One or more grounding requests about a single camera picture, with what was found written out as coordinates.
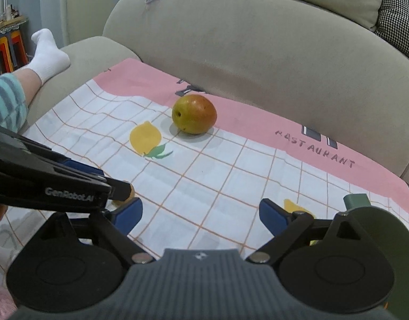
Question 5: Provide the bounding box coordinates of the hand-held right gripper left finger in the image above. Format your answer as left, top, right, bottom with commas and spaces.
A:
34, 197, 155, 265

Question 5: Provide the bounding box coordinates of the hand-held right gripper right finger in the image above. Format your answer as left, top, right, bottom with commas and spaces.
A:
246, 198, 375, 263

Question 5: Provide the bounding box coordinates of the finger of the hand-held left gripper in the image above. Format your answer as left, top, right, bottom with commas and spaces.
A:
106, 178, 132, 202
0, 123, 105, 179

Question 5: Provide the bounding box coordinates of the green plastic colander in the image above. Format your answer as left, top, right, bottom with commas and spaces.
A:
343, 193, 409, 320

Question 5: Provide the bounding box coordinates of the pink white printed cloth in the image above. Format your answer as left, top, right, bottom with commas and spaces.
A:
0, 58, 409, 264

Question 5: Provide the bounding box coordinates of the person's left leg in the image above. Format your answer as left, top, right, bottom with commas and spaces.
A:
0, 28, 71, 130

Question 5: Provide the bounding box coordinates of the pink fluffy blanket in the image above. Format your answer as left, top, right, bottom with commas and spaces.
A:
0, 287, 18, 320

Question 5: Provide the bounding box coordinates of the orange stool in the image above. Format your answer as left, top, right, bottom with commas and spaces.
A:
0, 30, 28, 74

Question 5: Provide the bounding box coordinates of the beige sofa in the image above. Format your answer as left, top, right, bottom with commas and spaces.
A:
19, 0, 409, 187

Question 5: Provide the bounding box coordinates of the cluttered side table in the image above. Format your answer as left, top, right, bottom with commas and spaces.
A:
0, 3, 28, 32

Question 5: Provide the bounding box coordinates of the grey checked cushion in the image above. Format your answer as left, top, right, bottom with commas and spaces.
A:
374, 0, 409, 65

